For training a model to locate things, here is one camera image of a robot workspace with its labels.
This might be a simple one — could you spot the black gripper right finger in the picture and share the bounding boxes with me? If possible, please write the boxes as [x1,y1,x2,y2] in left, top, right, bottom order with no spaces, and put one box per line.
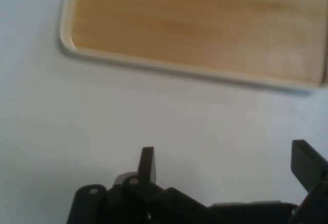
[288,139,328,224]

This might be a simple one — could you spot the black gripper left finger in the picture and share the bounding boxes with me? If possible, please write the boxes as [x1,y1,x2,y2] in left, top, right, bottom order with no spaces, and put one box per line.
[67,146,228,224]

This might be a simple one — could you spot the wooden tray with cream rim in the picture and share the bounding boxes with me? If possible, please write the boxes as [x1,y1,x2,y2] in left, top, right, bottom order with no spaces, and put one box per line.
[59,0,328,94]

